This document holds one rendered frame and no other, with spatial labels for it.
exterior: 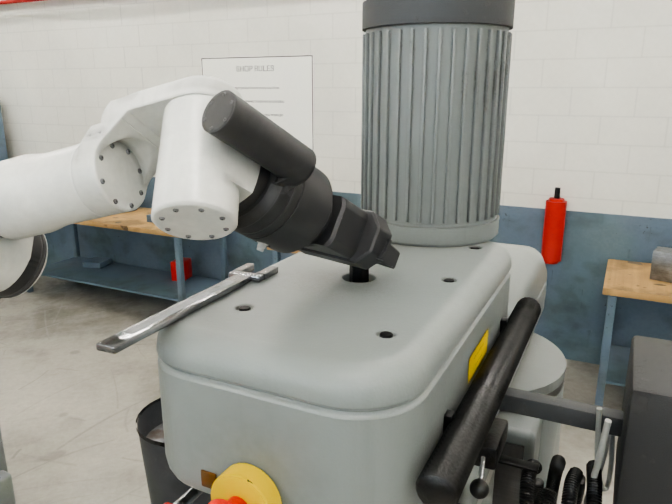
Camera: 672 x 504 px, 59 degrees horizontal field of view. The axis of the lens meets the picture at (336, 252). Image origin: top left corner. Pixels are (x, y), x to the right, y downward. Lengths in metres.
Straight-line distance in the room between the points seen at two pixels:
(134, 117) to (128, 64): 6.16
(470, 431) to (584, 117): 4.32
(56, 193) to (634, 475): 0.77
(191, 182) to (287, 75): 5.11
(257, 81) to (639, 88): 3.14
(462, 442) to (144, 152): 0.37
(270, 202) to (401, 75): 0.34
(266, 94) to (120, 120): 5.15
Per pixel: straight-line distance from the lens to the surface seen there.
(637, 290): 4.18
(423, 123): 0.77
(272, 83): 5.63
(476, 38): 0.79
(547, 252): 4.81
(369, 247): 0.58
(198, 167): 0.46
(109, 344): 0.51
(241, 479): 0.52
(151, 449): 2.87
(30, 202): 0.57
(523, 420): 1.15
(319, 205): 0.53
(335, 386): 0.46
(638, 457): 0.91
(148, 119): 0.53
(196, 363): 0.52
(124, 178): 0.54
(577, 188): 4.84
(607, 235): 4.88
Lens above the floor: 2.09
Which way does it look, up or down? 15 degrees down
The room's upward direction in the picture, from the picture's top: straight up
